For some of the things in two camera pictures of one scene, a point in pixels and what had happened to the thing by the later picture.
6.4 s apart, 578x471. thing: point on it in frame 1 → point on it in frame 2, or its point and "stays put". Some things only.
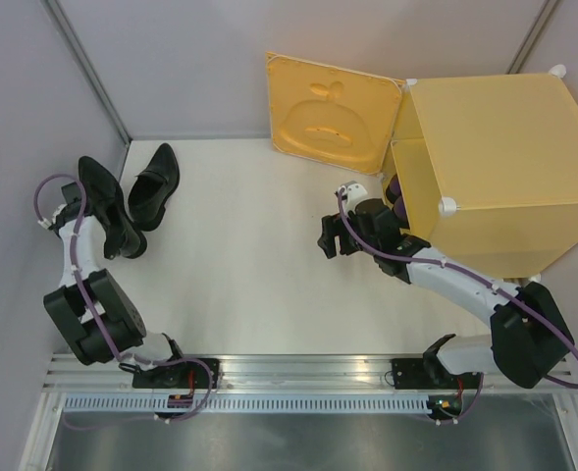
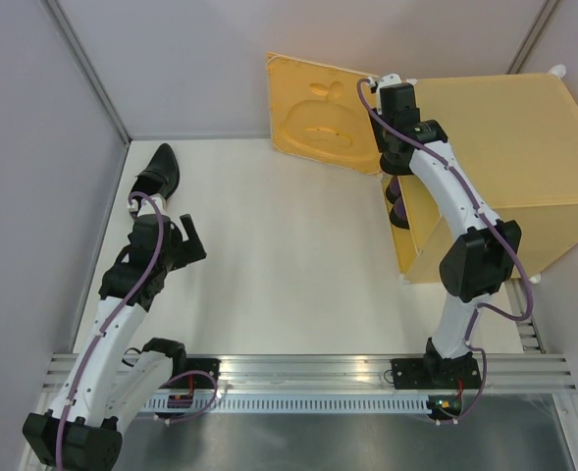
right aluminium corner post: [532, 37] stays put
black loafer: [152, 187] stays put
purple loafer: [394, 188] stays put
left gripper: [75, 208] → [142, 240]
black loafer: [105, 201] → [395, 161]
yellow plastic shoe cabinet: [499, 174] stays put
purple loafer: [401, 213] stays put
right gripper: [333, 227] → [377, 127]
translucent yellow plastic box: [341, 117] stays put
